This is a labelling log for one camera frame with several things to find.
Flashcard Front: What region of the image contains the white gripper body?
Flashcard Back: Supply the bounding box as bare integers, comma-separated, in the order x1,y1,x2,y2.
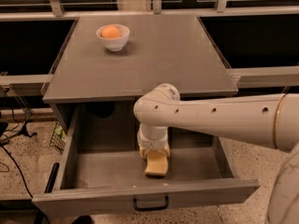
137,132,168,149

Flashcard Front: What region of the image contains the yellow sponge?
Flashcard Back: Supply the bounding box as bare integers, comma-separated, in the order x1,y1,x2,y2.
145,150,168,176

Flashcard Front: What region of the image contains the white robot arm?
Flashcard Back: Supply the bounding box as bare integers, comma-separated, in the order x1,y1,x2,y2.
134,84,299,224

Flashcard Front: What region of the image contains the open grey top drawer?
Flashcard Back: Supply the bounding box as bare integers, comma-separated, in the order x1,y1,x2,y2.
33,104,259,217

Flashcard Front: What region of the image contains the grey cabinet with counter top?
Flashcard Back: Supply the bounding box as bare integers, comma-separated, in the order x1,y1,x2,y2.
43,15,237,127

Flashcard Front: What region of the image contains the black bar beside drawer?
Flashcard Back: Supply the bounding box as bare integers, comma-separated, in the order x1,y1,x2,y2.
45,162,60,193

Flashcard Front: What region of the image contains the metal window railing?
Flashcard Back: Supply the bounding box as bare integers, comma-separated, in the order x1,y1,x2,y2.
0,0,299,92

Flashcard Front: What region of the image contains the white ceramic bowl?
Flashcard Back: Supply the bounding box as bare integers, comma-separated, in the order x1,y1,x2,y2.
96,24,130,51

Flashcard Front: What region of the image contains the orange fruit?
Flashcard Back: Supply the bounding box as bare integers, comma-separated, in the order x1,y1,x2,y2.
101,25,121,39

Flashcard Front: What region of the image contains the black stand at left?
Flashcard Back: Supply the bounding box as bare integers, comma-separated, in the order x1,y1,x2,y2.
0,87,38,145

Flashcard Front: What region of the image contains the black drawer handle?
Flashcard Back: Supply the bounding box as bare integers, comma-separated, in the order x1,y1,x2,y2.
133,196,169,212

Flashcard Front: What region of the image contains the wire basket with green item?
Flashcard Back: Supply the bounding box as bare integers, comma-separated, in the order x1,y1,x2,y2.
50,122,66,153

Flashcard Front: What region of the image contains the black floor cable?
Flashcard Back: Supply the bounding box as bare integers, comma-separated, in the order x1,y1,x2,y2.
0,143,34,200

